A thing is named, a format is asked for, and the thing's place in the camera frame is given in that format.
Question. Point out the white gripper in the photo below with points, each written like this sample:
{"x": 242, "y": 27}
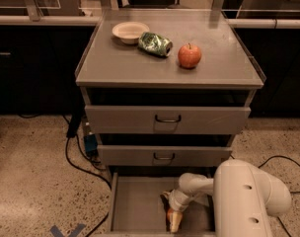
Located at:
{"x": 177, "y": 201}

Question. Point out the orange fruit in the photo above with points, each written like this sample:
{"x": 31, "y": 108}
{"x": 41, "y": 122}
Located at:
{"x": 169, "y": 214}

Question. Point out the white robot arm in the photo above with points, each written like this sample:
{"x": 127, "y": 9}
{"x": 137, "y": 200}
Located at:
{"x": 244, "y": 198}

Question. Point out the grey bottom drawer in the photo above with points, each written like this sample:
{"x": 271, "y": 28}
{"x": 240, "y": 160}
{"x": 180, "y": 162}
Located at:
{"x": 138, "y": 209}

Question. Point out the grey drawer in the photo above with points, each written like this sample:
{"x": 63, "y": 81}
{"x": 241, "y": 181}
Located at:
{"x": 170, "y": 120}
{"x": 138, "y": 209}
{"x": 183, "y": 156}

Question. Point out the grey middle drawer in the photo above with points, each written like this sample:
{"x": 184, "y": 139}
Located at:
{"x": 183, "y": 156}

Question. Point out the grey top drawer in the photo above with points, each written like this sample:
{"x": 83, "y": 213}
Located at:
{"x": 170, "y": 120}

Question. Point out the grey drawer cabinet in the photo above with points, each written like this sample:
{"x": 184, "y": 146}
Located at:
{"x": 112, "y": 73}

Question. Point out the blue power box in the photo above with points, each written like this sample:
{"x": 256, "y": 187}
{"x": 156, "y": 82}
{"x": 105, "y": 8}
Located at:
{"x": 91, "y": 145}

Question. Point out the red apple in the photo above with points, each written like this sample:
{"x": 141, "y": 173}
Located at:
{"x": 189, "y": 55}

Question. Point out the crushed green soda can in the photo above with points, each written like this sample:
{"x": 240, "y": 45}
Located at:
{"x": 155, "y": 44}

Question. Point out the white paper bowl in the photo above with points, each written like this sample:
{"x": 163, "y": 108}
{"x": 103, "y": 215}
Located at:
{"x": 129, "y": 32}

